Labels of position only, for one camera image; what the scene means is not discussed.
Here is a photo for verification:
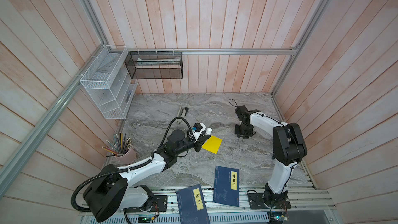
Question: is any pen holder with pencils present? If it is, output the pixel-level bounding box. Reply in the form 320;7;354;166
102;133;137;164

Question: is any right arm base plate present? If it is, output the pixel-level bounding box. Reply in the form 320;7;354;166
246;190;291;209

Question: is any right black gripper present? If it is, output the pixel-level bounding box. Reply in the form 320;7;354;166
233;123;251;138

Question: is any yellow envelope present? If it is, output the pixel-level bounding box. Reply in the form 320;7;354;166
202;135;222;154

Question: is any black mesh basket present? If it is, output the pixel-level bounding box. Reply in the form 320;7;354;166
124;51;183;79

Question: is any aluminium frame rail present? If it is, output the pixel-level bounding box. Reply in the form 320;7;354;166
109;46;298;56

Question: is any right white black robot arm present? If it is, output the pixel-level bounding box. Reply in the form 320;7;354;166
235;105;307;208

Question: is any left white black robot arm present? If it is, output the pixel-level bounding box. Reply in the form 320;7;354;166
70;122;212;223

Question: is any blue book on rail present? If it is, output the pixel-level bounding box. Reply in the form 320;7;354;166
176;185;210;224

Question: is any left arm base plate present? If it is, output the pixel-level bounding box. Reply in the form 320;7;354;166
126;195;168;214

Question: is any white wire mesh shelf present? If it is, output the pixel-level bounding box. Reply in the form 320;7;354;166
80;45;137;120

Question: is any blue book on table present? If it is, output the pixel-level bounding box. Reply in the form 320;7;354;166
213;166;239;207

